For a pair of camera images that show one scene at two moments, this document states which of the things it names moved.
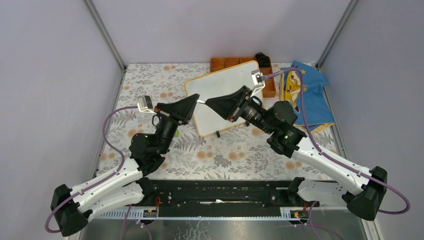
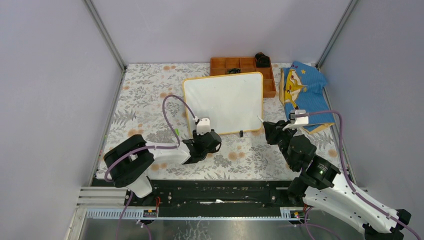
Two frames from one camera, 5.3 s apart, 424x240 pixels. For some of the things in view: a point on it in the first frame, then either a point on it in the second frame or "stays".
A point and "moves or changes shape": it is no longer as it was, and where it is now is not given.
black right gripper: [231, 106] → [272, 130]
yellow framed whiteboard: [207, 119] moves or changes shape
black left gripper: [181, 111] → [195, 137]
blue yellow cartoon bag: [318, 113] stays
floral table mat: [237, 152] stays
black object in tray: [263, 60] stays
